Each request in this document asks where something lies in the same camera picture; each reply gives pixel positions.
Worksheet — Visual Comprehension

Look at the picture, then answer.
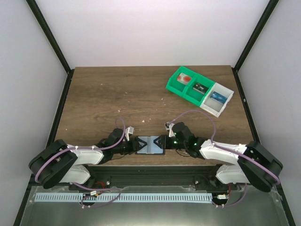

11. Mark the black leather card holder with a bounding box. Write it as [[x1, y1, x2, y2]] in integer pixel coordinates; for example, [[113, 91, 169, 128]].
[[135, 136, 165, 155]]

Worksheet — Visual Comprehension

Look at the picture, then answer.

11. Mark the blue VIP credit card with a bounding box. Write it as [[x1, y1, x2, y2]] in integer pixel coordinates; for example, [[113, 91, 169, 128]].
[[210, 92, 227, 103]]

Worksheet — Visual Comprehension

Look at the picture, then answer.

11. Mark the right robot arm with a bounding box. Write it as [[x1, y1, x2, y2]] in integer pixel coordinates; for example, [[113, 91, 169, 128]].
[[153, 122, 283, 193]]

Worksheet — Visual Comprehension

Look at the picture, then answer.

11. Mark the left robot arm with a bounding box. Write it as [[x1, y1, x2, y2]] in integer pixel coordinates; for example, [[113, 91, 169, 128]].
[[29, 127, 147, 189]]

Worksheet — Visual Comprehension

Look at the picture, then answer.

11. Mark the black VIP card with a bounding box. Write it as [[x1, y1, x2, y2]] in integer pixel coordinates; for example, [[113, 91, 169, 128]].
[[193, 82, 208, 95]]

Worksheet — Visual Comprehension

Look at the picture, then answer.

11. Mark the red white card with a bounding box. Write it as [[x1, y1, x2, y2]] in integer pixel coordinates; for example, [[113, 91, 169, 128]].
[[177, 73, 191, 85]]

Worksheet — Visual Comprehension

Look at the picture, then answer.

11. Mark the blue card in bin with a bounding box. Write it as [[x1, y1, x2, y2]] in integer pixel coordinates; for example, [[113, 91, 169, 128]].
[[209, 93, 227, 104]]

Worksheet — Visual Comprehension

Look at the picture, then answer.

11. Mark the green bin middle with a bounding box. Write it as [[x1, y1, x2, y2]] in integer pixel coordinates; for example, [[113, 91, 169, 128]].
[[183, 75, 215, 107]]

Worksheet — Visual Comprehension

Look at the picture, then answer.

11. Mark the green bin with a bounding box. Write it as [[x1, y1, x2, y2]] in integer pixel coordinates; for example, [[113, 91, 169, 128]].
[[166, 66, 201, 97], [183, 75, 215, 107]]

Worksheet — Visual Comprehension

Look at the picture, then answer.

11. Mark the green bin far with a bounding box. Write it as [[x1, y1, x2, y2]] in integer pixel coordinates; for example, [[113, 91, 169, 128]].
[[166, 66, 201, 97]]

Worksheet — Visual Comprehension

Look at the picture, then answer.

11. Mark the white translucent bin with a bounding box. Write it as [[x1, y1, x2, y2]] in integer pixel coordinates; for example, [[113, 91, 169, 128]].
[[200, 82, 234, 118]]

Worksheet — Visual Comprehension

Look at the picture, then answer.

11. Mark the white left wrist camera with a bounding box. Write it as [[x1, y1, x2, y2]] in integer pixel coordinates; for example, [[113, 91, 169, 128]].
[[124, 126, 134, 141]]

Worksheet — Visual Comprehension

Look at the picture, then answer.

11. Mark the black aluminium front rail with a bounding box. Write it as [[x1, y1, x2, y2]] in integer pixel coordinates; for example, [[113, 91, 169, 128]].
[[86, 164, 238, 193]]

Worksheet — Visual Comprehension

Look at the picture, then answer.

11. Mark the light blue slotted cable duct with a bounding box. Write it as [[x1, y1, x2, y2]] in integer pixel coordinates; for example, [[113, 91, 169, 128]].
[[34, 193, 212, 203]]

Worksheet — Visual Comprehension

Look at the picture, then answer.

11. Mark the black left frame post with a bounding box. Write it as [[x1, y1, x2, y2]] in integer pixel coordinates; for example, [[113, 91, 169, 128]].
[[25, 0, 72, 73]]

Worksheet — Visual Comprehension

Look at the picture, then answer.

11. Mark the black frame post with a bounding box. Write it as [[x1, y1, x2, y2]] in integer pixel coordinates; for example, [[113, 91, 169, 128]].
[[234, 0, 280, 71], [25, 0, 72, 73]]

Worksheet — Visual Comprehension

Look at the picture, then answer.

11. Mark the black right frame post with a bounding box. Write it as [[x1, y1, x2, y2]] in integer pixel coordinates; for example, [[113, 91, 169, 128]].
[[234, 0, 280, 71]]

